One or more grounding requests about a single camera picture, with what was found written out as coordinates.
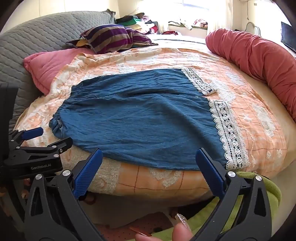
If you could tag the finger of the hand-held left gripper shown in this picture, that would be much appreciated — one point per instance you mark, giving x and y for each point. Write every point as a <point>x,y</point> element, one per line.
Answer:
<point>53,148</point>
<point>33,133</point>

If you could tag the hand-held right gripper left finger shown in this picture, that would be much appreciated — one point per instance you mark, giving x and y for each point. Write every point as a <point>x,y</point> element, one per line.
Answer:
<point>89,172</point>

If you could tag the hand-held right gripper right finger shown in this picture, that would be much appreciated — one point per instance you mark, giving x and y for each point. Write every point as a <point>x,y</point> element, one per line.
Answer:
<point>210,172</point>

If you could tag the blue pants with lace trim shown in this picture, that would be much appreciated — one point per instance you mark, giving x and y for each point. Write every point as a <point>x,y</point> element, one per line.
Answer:
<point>138,120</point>

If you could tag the person's right hand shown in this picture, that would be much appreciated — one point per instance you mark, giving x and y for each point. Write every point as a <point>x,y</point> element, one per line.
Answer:
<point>178,233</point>

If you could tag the green fleece jacket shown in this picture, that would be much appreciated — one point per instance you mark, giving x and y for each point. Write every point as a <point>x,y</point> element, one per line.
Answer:
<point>272,192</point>

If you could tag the pink pillow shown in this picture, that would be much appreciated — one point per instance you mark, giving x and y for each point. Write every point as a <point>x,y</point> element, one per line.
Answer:
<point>46,64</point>

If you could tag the bed with cream sheet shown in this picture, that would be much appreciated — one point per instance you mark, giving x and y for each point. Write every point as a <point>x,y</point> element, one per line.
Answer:
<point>286,129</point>

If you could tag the grey quilted headboard cushion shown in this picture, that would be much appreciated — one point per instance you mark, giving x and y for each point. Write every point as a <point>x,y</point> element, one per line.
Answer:
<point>34,39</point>

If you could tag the orange quilted blanket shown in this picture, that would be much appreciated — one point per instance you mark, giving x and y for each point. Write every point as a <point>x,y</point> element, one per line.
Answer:
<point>166,58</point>

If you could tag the purple striped pillow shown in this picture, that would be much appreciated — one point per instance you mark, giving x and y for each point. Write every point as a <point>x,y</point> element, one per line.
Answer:
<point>111,37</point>

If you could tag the red bolster cushion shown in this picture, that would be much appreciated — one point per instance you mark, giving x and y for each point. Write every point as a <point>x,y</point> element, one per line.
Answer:
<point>254,53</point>

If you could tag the pile of folded clothes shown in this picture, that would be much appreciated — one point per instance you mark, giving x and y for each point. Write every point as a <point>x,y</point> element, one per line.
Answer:
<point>131,22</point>

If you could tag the window bench cushion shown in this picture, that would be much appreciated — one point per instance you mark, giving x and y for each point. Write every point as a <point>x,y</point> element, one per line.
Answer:
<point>185,26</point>

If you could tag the black monitor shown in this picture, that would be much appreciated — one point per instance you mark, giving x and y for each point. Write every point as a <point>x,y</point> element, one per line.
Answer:
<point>289,37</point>

